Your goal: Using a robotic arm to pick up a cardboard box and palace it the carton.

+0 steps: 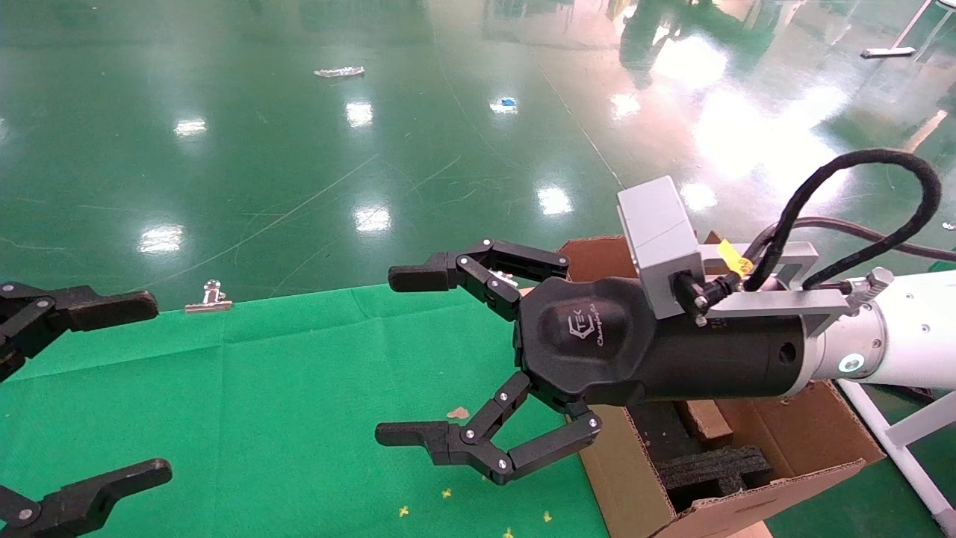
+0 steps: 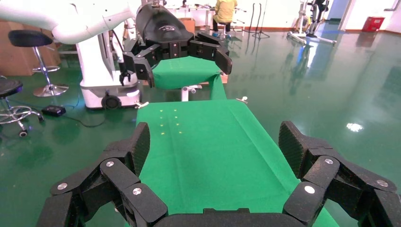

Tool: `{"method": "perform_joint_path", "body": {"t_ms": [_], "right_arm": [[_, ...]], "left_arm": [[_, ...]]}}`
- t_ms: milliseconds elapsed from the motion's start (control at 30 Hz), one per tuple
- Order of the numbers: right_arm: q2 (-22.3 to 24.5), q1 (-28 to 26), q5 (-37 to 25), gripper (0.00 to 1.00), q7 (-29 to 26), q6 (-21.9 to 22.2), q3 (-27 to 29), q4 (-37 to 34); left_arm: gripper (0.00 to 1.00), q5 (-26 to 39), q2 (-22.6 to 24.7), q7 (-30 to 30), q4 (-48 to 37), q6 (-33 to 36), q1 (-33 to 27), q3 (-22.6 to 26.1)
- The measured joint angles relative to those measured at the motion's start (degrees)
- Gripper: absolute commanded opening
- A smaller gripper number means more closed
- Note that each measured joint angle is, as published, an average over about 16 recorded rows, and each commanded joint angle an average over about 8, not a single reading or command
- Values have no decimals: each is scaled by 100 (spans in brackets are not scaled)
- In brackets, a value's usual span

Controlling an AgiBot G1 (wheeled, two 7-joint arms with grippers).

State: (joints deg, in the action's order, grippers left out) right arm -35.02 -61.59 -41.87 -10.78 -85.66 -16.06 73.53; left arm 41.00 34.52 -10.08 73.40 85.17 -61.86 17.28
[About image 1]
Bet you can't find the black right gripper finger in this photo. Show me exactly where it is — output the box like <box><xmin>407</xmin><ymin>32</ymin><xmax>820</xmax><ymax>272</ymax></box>
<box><xmin>375</xmin><ymin>371</ymin><xmax>603</xmax><ymax>486</ymax></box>
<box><xmin>388</xmin><ymin>239</ymin><xmax>572</xmax><ymax>322</ymax></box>

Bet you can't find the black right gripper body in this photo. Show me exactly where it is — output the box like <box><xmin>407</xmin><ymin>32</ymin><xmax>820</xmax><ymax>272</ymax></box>
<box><xmin>514</xmin><ymin>276</ymin><xmax>816</xmax><ymax>409</ymax></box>

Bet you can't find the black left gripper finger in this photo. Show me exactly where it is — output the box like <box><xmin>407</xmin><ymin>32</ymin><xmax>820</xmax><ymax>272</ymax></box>
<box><xmin>0</xmin><ymin>282</ymin><xmax>159</xmax><ymax>382</ymax></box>
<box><xmin>0</xmin><ymin>460</ymin><xmax>173</xmax><ymax>538</ymax></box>

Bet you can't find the small taped cardboard box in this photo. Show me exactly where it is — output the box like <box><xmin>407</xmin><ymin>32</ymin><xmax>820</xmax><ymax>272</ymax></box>
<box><xmin>683</xmin><ymin>400</ymin><xmax>734</xmax><ymax>442</ymax></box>

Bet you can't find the large open cardboard carton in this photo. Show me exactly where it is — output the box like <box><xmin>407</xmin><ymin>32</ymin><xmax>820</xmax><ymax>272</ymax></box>
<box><xmin>559</xmin><ymin>235</ymin><xmax>887</xmax><ymax>538</ymax></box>

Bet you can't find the black foam block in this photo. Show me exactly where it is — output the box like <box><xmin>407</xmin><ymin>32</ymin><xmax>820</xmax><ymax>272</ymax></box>
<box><xmin>656</xmin><ymin>446</ymin><xmax>774</xmax><ymax>513</ymax></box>

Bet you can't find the green table cloth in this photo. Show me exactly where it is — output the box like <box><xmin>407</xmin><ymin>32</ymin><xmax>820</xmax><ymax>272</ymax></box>
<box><xmin>0</xmin><ymin>282</ymin><xmax>609</xmax><ymax>538</ymax></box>

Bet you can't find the grey metal stand foot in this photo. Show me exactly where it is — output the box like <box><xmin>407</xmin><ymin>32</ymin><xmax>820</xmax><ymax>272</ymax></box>
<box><xmin>860</xmin><ymin>0</ymin><xmax>938</xmax><ymax>59</ymax></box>

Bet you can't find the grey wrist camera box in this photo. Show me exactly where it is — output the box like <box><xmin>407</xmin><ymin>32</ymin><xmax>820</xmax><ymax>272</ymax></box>
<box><xmin>617</xmin><ymin>176</ymin><xmax>707</xmax><ymax>321</ymax></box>

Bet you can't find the yellow cable tag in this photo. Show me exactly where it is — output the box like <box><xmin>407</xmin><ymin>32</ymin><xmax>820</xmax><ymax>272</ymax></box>
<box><xmin>718</xmin><ymin>239</ymin><xmax>754</xmax><ymax>276</ymax></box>

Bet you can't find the silver camera mount bracket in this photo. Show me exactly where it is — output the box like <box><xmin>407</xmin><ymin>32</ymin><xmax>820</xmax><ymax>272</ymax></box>
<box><xmin>702</xmin><ymin>241</ymin><xmax>895</xmax><ymax>337</ymax></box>

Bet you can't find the white tube frame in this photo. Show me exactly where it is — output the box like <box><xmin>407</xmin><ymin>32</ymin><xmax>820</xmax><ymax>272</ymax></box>
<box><xmin>836</xmin><ymin>377</ymin><xmax>956</xmax><ymax>535</ymax></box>

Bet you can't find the black braided cable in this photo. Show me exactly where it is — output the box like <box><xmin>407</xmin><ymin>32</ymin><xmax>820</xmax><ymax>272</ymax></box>
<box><xmin>743</xmin><ymin>149</ymin><xmax>943</xmax><ymax>292</ymax></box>

